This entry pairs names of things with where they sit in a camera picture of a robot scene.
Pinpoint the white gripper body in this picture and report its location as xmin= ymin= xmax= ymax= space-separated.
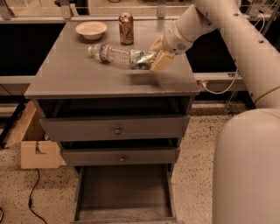
xmin=162 ymin=21 xmax=193 ymax=54

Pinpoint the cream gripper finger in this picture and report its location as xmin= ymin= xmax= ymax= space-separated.
xmin=149 ymin=36 xmax=163 ymax=52
xmin=150 ymin=50 xmax=174 ymax=73

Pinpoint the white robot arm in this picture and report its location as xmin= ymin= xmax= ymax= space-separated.
xmin=150 ymin=0 xmax=280 ymax=224

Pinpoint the brown soda can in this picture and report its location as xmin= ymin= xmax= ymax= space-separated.
xmin=118 ymin=12 xmax=134 ymax=45

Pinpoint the grey drawer cabinet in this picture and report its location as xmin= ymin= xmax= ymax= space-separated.
xmin=24 ymin=19 xmax=201 ymax=224

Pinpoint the grey middle drawer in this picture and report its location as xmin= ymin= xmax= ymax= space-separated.
xmin=62 ymin=147 xmax=180 ymax=166

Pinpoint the grey drawer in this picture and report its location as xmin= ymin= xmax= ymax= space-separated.
xmin=62 ymin=147 xmax=180 ymax=166
xmin=40 ymin=115 xmax=190 ymax=142
xmin=70 ymin=164 xmax=185 ymax=224

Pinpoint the grey top drawer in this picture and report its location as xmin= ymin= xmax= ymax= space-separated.
xmin=40 ymin=115 xmax=190 ymax=142

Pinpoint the grey bottom drawer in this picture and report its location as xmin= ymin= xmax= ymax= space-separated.
xmin=70 ymin=164 xmax=185 ymax=224

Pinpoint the clear plastic water bottle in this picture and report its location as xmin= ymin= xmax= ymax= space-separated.
xmin=87 ymin=44 xmax=130 ymax=65

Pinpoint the white bowl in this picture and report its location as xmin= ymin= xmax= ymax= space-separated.
xmin=75 ymin=21 xmax=108 ymax=40

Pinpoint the metal pole stand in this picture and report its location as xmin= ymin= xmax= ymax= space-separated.
xmin=225 ymin=91 xmax=242 ymax=116

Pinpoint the cardboard box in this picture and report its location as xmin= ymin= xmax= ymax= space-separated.
xmin=5 ymin=101 xmax=66 ymax=169

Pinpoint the grey rail beam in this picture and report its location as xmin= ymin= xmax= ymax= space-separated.
xmin=194 ymin=72 xmax=247 ymax=93

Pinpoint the white cable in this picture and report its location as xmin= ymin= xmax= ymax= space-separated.
xmin=200 ymin=11 xmax=266 ymax=95

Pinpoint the black floor cable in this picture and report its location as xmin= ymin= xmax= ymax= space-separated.
xmin=27 ymin=168 xmax=47 ymax=224

